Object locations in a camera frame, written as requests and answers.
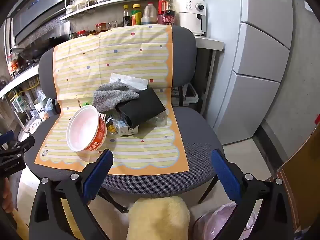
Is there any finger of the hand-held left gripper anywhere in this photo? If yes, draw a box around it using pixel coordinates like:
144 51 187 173
14 136 35 156
0 130 15 147

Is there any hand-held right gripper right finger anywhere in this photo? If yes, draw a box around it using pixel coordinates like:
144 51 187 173
211 149 294 240

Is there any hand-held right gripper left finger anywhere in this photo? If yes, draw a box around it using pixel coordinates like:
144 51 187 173
29 149 114 240

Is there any pink lined waste bin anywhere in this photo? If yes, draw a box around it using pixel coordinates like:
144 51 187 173
194 202 259 240

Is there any red white noodle bowl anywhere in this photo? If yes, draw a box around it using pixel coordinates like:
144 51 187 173
66 105 108 152

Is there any small white blue carton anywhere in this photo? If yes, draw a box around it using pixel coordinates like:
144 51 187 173
117 120 139 137

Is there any clear plastic wrapper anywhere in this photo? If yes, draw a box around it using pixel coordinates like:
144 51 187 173
106 112 124 126

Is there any grey microfibre cloth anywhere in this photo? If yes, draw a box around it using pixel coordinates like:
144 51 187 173
93 78 140 113

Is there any black pouch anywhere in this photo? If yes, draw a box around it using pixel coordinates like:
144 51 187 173
115 88 167 128

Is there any clear plastic bottle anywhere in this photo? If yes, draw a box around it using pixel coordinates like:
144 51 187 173
147 110 168 127

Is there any person's left hand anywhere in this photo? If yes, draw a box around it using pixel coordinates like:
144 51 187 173
2 179 15 215

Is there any round printed tin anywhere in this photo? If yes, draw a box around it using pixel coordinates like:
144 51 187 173
27 117 43 133

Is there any white printed mug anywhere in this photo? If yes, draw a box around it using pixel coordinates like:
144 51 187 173
32 97 48 121

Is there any light blue cup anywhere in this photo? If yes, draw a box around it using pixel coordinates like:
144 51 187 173
46 99 55 117

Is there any grey office chair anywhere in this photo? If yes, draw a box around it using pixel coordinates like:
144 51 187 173
24 25 224 214

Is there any yellow fluffy cushion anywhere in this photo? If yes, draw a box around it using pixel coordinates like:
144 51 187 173
126 196 190 240

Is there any brown wooden door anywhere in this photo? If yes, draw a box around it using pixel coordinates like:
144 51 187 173
276 122 320 233

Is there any white refrigerator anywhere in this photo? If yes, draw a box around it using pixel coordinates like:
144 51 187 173
201 0 294 145

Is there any yellow striped dotted mat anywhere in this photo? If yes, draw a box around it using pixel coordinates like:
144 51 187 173
34 24 190 173

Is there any steel range hood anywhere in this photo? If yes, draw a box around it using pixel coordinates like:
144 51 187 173
10 0 73 45

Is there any white top side table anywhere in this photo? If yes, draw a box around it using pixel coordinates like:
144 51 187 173
194 35 225 115

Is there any dark bottle yellow cap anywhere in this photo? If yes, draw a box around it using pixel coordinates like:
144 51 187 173
122 4 132 27

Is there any yellow green sauce bottle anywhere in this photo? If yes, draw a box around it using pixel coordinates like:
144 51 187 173
132 4 143 25

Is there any white air fryer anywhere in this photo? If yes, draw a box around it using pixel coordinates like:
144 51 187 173
172 0 207 37

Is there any dark tub red label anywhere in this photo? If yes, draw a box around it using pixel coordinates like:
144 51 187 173
157 10 176 26

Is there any large oil bottle red label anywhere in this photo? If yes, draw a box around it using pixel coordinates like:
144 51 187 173
158 0 175 15

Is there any white curved wall shelf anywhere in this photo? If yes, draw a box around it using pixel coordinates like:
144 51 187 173
60 0 175 20

